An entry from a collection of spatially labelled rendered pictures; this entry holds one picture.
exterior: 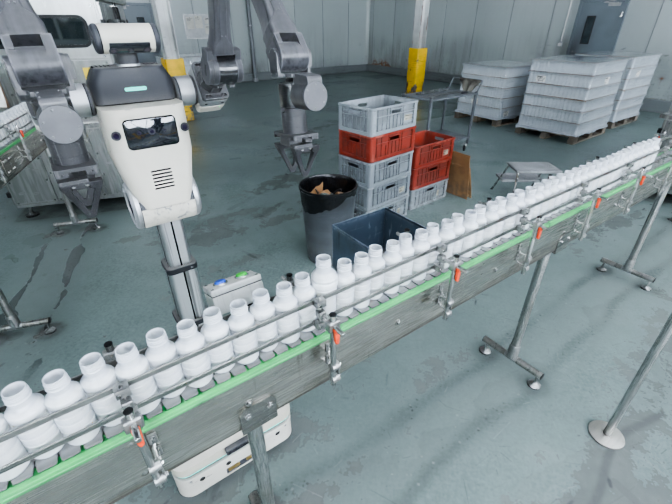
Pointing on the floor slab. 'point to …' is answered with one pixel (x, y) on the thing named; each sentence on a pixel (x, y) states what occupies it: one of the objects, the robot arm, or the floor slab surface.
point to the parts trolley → (445, 108)
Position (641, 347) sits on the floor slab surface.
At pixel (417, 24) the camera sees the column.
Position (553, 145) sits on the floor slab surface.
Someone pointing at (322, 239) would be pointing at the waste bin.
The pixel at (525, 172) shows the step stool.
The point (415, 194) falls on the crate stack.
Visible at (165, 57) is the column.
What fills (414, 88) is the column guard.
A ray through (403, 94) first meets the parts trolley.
